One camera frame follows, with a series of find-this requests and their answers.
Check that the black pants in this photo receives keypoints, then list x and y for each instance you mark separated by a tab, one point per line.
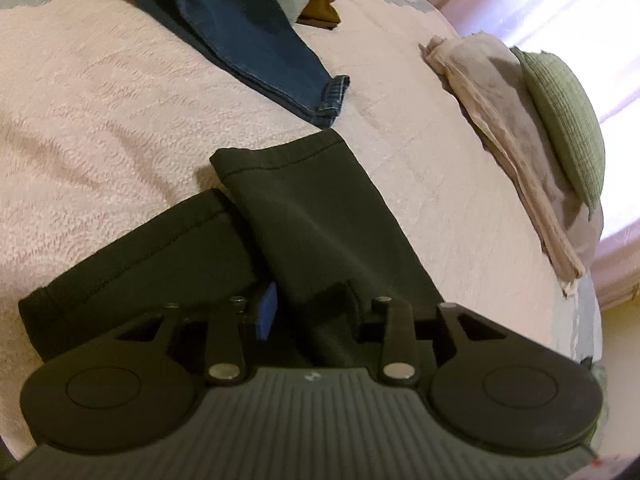
310	220

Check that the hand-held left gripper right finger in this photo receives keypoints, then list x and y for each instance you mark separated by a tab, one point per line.
397	330

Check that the pink pillow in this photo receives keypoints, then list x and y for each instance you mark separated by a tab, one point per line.
490	95

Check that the green textured pillow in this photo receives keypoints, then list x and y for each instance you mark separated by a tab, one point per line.
565	110

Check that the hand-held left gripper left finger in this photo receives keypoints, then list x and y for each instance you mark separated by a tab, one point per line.
267	306

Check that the pink curtain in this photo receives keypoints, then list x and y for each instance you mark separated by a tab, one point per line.
575	5

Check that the brown garment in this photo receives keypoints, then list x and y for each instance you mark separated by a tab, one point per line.
320	10

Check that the pink and blue bedspread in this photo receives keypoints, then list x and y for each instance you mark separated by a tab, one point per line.
100	110

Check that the blue jeans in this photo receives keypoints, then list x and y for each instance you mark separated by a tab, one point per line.
250	35

